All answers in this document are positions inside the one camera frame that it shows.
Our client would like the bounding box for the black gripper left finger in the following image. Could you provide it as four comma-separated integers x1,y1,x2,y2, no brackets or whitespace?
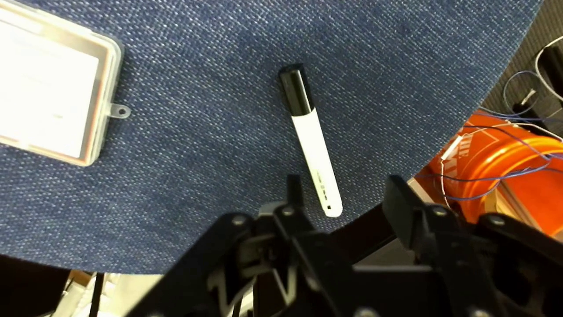
126,174,353,317

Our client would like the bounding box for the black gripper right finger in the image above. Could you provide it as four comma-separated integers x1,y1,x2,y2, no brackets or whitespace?
381,174,563,317

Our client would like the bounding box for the black and white marker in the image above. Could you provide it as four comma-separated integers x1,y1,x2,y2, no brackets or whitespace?
277,65,343,218

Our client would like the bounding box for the orange bucket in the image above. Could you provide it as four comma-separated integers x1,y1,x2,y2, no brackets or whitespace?
427,111,563,239

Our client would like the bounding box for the blue denim tablecloth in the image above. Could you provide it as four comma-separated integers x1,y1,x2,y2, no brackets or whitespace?
0,0,543,273

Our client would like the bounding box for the clear plastic case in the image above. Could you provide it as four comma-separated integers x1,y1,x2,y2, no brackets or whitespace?
0,0,130,167

